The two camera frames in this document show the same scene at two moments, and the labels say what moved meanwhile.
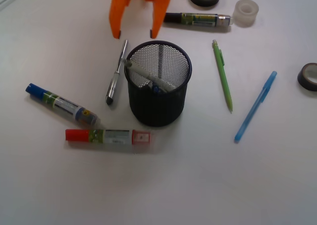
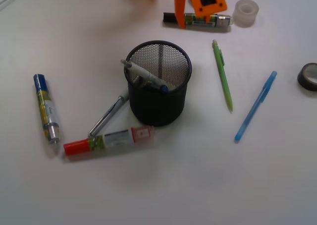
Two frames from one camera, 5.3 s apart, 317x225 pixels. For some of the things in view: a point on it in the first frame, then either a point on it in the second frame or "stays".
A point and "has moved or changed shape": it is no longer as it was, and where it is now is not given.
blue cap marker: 63,105 -> 48,112
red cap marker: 131,137 has moved or changed shape
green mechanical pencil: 219,59 stays
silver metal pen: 112,87 -> 106,117
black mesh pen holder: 158,81 stays
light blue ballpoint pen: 254,107 stays
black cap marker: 197,19 stays
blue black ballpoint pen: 155,88 has moved or changed shape
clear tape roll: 245,13 stays
